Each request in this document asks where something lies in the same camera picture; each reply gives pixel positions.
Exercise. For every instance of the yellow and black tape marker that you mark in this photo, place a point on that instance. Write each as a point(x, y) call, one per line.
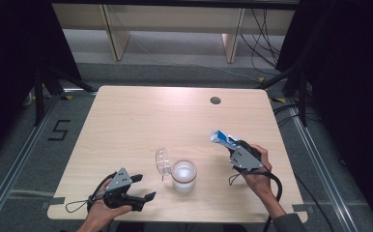
point(278, 100)
point(261, 79)

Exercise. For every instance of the metal floor rail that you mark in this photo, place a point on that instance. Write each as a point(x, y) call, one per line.
point(17, 161)
point(323, 167)

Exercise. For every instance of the light wooden desk frame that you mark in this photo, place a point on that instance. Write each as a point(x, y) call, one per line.
point(175, 19)

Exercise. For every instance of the person's left hand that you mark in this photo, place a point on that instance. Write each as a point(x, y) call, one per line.
point(100, 214)

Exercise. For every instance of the person's right hand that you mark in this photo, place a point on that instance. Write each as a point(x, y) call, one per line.
point(262, 183)

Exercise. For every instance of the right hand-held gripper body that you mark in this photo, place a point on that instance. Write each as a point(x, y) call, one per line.
point(245, 159)

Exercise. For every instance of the black metal stand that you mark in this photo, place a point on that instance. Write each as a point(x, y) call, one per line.
point(41, 96)
point(300, 96)

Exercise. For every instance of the dark curtain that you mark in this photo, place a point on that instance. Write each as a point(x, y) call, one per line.
point(352, 80)
point(10, 64)

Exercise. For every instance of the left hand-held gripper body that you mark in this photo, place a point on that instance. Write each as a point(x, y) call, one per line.
point(118, 182)

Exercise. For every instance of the white and blue bag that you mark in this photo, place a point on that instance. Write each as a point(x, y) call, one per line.
point(221, 138)

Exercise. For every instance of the clear glass jar with lid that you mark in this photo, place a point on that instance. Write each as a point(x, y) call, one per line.
point(184, 180)

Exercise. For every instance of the grey tape strip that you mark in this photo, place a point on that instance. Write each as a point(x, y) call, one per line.
point(53, 203)
point(300, 208)

